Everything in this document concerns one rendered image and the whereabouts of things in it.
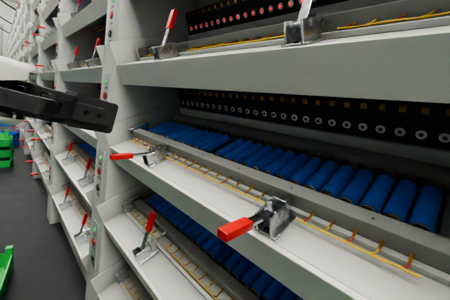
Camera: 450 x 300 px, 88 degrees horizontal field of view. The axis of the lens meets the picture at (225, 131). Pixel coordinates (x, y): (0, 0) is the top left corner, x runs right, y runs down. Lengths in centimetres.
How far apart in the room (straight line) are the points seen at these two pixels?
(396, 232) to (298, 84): 15
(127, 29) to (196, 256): 50
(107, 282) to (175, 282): 33
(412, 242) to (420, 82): 12
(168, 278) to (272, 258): 26
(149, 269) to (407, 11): 52
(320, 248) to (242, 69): 20
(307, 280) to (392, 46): 20
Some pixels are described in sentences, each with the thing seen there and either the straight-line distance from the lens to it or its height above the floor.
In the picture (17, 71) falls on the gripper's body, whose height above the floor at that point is 66.
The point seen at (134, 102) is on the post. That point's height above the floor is 64.
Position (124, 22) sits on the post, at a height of 81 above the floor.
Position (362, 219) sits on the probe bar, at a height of 57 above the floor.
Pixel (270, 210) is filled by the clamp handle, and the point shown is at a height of 55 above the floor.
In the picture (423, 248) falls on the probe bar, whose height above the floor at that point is 56.
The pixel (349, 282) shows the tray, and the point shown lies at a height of 53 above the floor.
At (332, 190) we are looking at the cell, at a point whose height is 58.
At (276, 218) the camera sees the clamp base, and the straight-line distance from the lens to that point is 25.
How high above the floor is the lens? 65
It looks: 6 degrees down
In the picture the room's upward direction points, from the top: 8 degrees clockwise
